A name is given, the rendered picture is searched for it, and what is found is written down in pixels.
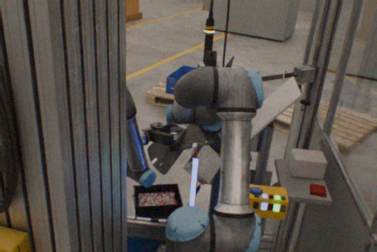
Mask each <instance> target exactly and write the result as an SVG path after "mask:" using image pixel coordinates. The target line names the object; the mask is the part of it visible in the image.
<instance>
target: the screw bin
mask: <svg viewBox="0 0 377 252"><path fill-rule="evenodd" d="M167 191H168V192H174V193H175V197H176V201H177V204H163V205H151V206H137V205H138V203H137V193H149V192H167ZM133 195H134V206H135V215H138V217H169V216H170V214H171V213H173V212H174V211H175V210H176V209H178V208H182V207H183V201H182V198H181V195H180V191H179V186H178V183H168V184H154V185H151V186H149V187H145V186H142V185H140V186H133Z"/></svg>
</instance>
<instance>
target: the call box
mask: <svg viewBox="0 0 377 252"><path fill-rule="evenodd" d="M253 186H257V187H259V188H260V189H261V193H260V194H259V198H256V197H254V194H253V193H252V192H251V191H250V205H251V206H253V202H258V203H259V206H258V209H255V214H257V215H258V216H259V217H263V218H269V219H274V220H285V218H286V213H287V207H288V205H289V201H288V198H287V192H286V189H285V188H281V187H275V186H259V185H253V184H250V190H251V188H252V187H253ZM262 195H267V198H263V197H262ZM269 195H273V197H274V198H269ZM275 195H279V196H280V200H279V199H275ZM281 196H284V197H286V200H282V199H281ZM262 203H267V206H268V204H274V205H275V204H280V207H281V205H285V206H286V210H285V212H280V211H273V210H272V211H267V210H266V211H265V210H261V204H262Z"/></svg>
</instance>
